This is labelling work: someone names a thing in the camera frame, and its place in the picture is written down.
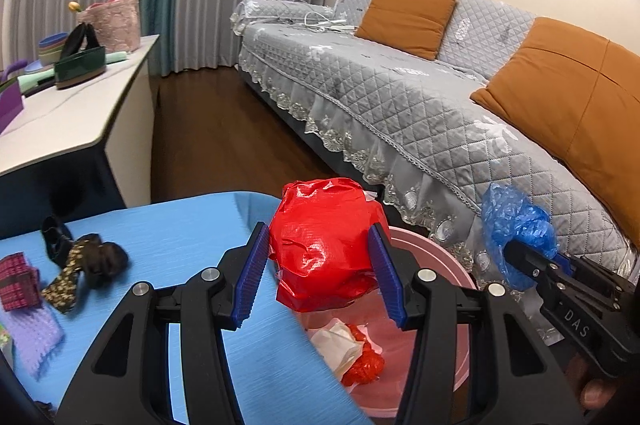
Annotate white cables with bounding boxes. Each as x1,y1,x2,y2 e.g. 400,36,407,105
275,0,357,34

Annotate dark brown cloth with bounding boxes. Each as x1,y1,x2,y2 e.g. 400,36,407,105
80,241,130,290

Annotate black belt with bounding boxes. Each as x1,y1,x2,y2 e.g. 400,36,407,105
41,215,76,268

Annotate white cabinet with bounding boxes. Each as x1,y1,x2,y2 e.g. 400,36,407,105
0,34,161,212

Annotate person's right hand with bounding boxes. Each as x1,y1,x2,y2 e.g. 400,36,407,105
565,350,626,412

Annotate mint green plastic item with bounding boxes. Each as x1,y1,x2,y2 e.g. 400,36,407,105
17,50,132,94

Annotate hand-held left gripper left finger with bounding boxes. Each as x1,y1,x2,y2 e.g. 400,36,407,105
54,221,271,425

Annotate blue plastic bag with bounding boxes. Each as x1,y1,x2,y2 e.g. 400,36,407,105
481,182,557,291

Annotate small red plastic bag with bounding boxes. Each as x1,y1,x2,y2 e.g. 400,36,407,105
342,325,387,387

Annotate red plaid cloth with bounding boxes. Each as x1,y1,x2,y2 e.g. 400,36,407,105
0,252,43,312

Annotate dark green handbag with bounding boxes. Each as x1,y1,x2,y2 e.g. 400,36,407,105
54,23,107,90

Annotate stack of coloured bowls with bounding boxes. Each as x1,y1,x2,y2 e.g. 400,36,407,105
37,32,71,66

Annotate crumpled white paper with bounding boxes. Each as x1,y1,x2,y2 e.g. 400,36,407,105
310,322,368,381

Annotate blue table mat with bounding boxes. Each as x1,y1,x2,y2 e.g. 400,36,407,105
0,191,371,425

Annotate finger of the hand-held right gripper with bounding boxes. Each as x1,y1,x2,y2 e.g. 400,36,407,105
504,239,562,294
550,252,576,278

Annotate brown patterned tie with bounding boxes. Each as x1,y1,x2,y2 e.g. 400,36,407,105
41,232,101,315

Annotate grey quilted sofa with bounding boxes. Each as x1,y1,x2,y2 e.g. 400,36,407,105
231,0,640,346

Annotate colourful gift box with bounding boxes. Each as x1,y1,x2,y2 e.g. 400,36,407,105
0,80,26,133

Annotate pink plastic basin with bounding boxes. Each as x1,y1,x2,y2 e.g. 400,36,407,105
295,225,478,418

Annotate pink lace basket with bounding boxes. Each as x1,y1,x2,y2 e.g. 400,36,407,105
77,0,142,53

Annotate orange cushion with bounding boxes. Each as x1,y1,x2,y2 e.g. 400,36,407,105
470,17,640,251
354,0,460,62

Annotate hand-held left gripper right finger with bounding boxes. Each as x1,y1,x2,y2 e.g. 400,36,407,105
367,224,586,425

